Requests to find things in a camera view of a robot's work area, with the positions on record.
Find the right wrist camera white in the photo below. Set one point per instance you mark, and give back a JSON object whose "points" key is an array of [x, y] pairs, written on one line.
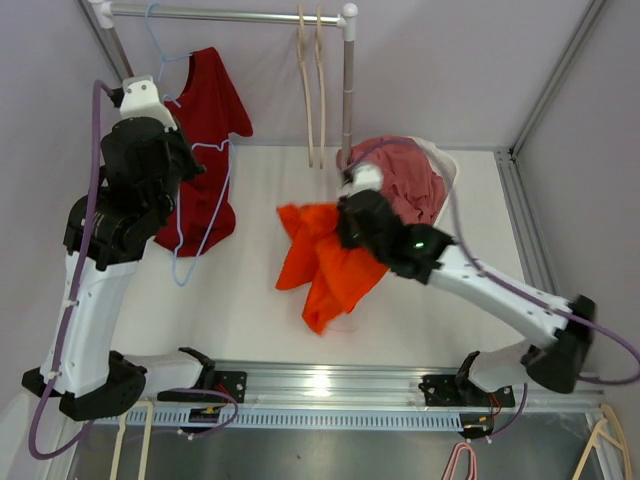
{"points": [[361, 177]]}

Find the cream hanger bottom left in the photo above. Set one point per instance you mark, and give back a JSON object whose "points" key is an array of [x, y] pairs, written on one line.
{"points": [[147, 407]]}

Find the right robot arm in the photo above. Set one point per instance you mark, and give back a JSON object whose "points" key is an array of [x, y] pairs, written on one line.
{"points": [[556, 331]]}

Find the beige hanger bottom right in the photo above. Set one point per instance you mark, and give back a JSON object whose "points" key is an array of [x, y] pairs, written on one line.
{"points": [[607, 438]]}

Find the aluminium rail frame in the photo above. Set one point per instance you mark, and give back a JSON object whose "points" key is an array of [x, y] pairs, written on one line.
{"points": [[232, 313]]}

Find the white plastic basket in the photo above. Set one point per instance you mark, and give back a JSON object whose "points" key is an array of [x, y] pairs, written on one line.
{"points": [[448, 175]]}

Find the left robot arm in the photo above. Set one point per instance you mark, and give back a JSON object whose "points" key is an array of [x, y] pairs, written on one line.
{"points": [[136, 173]]}

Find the beige wooden hanger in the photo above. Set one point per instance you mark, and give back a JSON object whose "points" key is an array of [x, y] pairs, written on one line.
{"points": [[301, 53], [319, 59]]}

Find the slotted cable duct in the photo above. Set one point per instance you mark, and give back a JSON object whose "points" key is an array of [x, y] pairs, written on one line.
{"points": [[415, 419]]}

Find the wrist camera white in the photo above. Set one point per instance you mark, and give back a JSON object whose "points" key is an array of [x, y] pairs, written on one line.
{"points": [[141, 99], [361, 177]]}

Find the orange t shirt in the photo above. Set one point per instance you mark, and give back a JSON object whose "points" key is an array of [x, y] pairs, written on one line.
{"points": [[338, 277]]}

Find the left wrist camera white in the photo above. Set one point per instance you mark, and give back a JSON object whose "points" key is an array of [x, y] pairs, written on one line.
{"points": [[141, 99]]}

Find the dark red t shirt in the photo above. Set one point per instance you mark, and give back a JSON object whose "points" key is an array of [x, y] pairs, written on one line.
{"points": [[209, 82]]}

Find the pink t shirt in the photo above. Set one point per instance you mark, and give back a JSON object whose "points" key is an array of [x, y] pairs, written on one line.
{"points": [[414, 189]]}

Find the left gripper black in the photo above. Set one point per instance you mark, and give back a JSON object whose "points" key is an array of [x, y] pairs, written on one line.
{"points": [[190, 166]]}

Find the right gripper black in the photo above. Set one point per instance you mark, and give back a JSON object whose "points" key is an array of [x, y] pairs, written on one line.
{"points": [[347, 241]]}

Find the metal clothes rack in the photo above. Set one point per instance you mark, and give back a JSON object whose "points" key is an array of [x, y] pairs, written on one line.
{"points": [[106, 11]]}

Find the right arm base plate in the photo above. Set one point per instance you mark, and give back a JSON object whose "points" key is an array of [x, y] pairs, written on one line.
{"points": [[444, 390]]}

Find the white t shirt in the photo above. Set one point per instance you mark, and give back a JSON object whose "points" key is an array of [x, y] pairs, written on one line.
{"points": [[435, 155]]}

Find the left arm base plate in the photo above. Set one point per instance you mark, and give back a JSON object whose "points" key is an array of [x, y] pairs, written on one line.
{"points": [[229, 382]]}

